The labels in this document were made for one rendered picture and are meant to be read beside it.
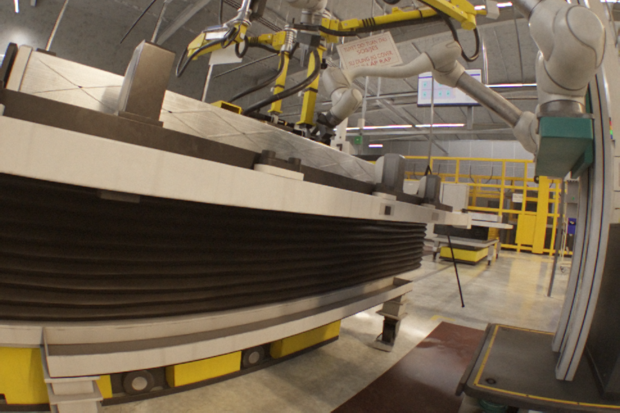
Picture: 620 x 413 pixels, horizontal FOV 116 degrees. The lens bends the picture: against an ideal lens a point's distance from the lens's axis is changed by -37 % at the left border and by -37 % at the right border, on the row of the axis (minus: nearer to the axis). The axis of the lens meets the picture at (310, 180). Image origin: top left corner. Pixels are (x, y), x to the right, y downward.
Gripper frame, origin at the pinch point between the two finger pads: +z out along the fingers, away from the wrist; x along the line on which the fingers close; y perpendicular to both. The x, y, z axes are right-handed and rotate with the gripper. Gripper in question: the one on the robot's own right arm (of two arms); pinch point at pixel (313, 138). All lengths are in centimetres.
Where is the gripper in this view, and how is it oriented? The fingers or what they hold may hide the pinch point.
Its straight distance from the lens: 168.8
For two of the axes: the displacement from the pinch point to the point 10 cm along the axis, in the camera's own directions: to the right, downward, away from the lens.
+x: -1.6, -8.6, 4.8
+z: -5.4, 4.8, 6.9
